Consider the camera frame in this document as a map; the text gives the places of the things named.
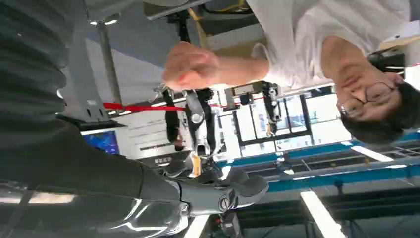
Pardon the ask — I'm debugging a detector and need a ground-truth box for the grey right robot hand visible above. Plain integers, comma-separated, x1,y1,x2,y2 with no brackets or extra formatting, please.
0,123,270,238

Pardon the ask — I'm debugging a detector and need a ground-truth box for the person's left hand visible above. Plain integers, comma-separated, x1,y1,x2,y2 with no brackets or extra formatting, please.
163,41,221,93

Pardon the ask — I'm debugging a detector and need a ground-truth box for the yellow floor tape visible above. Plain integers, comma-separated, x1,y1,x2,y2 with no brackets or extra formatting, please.
187,7,210,49

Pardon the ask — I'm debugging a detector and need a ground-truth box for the blue screen monitor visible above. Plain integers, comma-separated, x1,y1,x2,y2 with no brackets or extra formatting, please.
82,130,121,155

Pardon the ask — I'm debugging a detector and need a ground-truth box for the black silver humanoid robot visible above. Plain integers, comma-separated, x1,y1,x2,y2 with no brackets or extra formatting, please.
162,86,228,179
262,82,283,137

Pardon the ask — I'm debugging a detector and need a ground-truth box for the red barrier belt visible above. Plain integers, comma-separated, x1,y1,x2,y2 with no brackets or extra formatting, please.
103,102,186,113

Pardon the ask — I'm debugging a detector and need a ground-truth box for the white notice board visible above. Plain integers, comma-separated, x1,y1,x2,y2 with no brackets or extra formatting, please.
114,111,195,162

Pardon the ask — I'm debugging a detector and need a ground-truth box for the grey metal stand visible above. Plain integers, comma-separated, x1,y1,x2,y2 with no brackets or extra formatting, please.
56,0,126,132

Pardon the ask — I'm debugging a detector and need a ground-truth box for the person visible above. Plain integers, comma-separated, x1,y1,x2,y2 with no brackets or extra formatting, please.
163,0,420,145

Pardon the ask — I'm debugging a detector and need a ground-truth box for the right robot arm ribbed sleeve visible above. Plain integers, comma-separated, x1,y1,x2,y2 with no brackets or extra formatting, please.
0,0,89,147

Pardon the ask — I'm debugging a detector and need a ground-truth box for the steel stanchion post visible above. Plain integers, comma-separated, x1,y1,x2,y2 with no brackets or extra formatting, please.
87,13,124,107

